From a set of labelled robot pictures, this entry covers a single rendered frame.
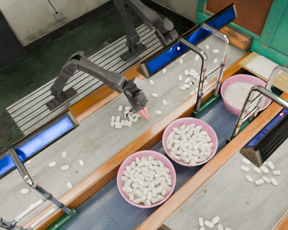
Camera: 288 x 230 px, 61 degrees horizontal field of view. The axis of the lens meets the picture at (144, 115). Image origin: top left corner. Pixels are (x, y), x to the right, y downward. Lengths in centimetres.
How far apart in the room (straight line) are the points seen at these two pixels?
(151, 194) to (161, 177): 9
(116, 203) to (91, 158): 25
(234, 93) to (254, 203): 61
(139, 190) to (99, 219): 22
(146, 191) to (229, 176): 38
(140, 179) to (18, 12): 239
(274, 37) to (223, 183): 87
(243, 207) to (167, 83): 78
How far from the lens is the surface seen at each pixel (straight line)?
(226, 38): 119
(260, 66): 160
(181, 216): 111
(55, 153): 134
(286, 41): 158
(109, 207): 122
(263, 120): 136
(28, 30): 319
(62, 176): 126
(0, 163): 98
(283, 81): 155
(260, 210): 118
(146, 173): 117
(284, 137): 96
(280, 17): 153
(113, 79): 122
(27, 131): 158
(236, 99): 144
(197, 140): 125
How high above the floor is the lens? 182
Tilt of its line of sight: 54 degrees down
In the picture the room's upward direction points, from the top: 8 degrees counter-clockwise
